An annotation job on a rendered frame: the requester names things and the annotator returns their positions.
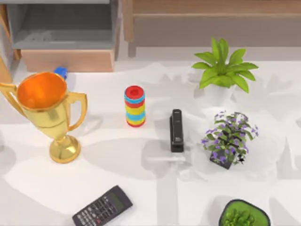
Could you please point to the black stapler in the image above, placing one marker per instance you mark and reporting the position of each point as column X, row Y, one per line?
column 176, row 131

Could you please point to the stack of coloured rings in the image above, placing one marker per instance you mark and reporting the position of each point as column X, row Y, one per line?
column 134, row 110

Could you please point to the purple flower plant black pot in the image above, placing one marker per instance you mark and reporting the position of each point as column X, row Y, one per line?
column 229, row 139

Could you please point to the wooden cupboard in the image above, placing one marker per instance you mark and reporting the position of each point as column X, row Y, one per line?
column 4, row 47

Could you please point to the green plant in white pot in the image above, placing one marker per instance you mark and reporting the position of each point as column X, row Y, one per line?
column 222, row 68

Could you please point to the green plant in dark pot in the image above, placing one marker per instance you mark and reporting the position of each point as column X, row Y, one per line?
column 243, row 214

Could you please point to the wooden shelf unit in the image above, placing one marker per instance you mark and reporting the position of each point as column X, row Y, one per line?
column 211, row 23

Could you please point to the black calculator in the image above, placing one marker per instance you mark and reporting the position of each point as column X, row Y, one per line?
column 103, row 207

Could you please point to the pale wooden drawer front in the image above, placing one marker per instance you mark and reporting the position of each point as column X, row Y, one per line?
column 67, row 60

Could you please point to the gold trophy cup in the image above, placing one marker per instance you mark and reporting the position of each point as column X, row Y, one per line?
column 41, row 110

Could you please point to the blue bottle cap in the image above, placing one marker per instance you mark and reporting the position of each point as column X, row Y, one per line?
column 61, row 71

